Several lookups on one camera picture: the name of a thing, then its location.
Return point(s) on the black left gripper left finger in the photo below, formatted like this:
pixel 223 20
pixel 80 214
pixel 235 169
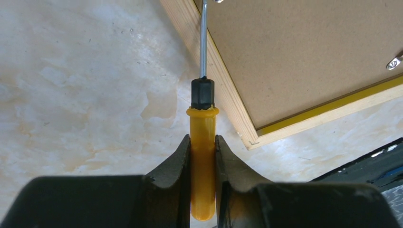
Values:
pixel 159 199

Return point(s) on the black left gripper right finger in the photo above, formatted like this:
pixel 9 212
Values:
pixel 246 199

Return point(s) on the yellow handled screwdriver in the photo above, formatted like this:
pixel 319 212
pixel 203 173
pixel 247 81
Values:
pixel 202 114

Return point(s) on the yellow wooden picture frame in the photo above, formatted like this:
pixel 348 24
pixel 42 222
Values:
pixel 253 137

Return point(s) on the brown frame backing board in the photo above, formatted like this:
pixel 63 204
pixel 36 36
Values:
pixel 287 56

